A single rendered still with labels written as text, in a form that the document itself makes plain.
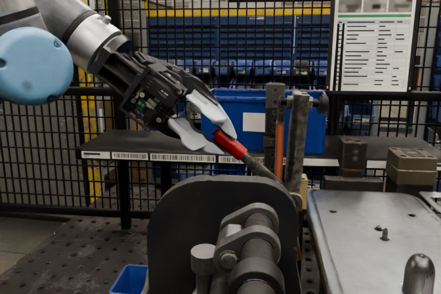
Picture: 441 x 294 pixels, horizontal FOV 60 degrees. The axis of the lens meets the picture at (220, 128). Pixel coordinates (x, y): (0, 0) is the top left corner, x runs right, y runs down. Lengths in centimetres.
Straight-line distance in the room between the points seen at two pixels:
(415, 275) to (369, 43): 74
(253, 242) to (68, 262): 99
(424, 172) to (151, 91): 59
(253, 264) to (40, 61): 29
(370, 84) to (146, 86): 76
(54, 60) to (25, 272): 84
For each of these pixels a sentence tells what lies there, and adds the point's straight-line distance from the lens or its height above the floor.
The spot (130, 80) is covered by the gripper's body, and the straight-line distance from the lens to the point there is 52.
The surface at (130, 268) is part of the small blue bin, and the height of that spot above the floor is 78.
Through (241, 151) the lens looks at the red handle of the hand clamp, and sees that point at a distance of 56.
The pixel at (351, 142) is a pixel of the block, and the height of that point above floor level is 108.
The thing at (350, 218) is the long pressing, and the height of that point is 100.
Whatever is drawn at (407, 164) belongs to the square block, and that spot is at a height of 104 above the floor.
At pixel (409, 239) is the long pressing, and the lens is 65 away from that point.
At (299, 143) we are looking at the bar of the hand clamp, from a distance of 55.
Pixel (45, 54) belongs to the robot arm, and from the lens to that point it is 41.
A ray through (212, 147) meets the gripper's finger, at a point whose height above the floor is 114.
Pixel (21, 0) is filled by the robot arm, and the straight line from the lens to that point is 43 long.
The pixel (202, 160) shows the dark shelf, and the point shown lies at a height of 101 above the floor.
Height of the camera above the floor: 128
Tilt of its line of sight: 13 degrees down
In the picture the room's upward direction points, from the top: straight up
